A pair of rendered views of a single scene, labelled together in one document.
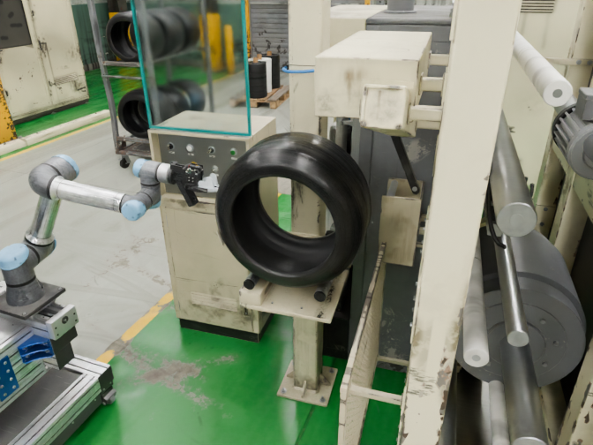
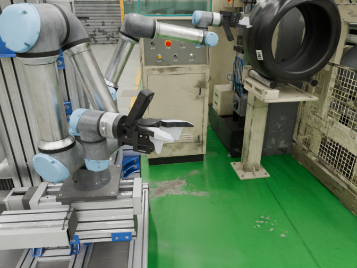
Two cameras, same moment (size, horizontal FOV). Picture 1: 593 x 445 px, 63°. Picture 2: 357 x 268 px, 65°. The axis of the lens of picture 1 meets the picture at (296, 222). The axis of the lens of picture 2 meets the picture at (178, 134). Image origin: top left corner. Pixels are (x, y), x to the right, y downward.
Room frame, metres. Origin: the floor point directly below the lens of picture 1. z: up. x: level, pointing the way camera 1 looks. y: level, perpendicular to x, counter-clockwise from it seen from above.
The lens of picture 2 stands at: (0.25, 1.47, 1.37)
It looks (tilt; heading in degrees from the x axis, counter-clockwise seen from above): 25 degrees down; 334
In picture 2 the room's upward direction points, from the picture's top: straight up
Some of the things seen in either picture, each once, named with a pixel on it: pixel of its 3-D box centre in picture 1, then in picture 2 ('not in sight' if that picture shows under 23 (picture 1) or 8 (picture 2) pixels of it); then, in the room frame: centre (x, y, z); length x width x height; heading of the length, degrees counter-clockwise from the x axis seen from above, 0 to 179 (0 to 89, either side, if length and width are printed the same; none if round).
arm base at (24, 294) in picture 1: (23, 286); not in sight; (1.72, 1.18, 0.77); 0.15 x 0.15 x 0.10
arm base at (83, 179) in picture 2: not in sight; (90, 169); (1.26, 1.36, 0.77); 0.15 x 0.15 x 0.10
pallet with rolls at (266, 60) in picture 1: (262, 77); not in sight; (8.53, 0.57, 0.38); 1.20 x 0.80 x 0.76; 166
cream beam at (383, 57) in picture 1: (379, 68); not in sight; (1.45, -0.25, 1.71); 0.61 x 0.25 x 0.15; 163
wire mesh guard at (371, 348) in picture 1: (364, 368); (338, 120); (1.34, -0.25, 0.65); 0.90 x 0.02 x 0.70; 163
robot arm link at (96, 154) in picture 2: not in sight; (99, 149); (1.07, 1.35, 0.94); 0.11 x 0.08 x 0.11; 133
